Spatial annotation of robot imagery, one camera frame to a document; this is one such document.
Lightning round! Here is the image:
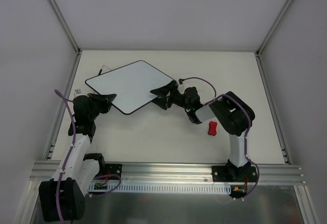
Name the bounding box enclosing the white board with black frame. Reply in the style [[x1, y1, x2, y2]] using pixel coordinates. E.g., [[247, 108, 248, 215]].
[[85, 60, 173, 115]]

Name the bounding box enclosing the red whiteboard eraser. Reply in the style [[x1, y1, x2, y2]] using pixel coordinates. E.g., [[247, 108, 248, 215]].
[[207, 121, 218, 136]]

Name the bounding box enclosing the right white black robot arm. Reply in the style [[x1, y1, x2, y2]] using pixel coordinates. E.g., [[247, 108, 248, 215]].
[[150, 81, 255, 182]]

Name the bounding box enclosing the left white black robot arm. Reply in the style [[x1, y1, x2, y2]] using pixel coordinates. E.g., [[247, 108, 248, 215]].
[[39, 93, 116, 223]]

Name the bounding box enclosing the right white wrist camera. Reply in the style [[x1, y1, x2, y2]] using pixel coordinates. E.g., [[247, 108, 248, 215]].
[[178, 83, 185, 91]]

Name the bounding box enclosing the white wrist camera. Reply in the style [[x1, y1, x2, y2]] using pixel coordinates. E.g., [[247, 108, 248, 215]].
[[178, 83, 185, 91], [74, 89, 83, 98]]

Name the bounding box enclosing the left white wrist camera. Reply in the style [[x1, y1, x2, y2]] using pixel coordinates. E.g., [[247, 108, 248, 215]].
[[74, 89, 83, 98]]

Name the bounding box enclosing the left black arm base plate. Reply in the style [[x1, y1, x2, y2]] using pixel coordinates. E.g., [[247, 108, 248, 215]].
[[105, 163, 123, 181]]

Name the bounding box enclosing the aluminium mounting rail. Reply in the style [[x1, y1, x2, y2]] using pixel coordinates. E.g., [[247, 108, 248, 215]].
[[29, 160, 306, 184]]

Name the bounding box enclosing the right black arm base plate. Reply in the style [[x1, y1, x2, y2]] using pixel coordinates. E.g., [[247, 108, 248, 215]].
[[212, 165, 258, 183]]

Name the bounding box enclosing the white slotted cable duct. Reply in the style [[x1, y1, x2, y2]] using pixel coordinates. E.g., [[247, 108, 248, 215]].
[[87, 182, 232, 194]]

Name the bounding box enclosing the left aluminium frame post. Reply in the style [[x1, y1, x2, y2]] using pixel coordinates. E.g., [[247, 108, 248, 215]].
[[47, 0, 80, 54]]

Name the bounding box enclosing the aluminium frame post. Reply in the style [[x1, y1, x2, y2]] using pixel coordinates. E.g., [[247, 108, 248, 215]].
[[47, 0, 80, 54], [256, 0, 295, 57]]

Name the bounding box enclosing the right aluminium frame post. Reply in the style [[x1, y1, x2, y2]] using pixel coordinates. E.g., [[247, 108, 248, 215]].
[[256, 0, 295, 57]]

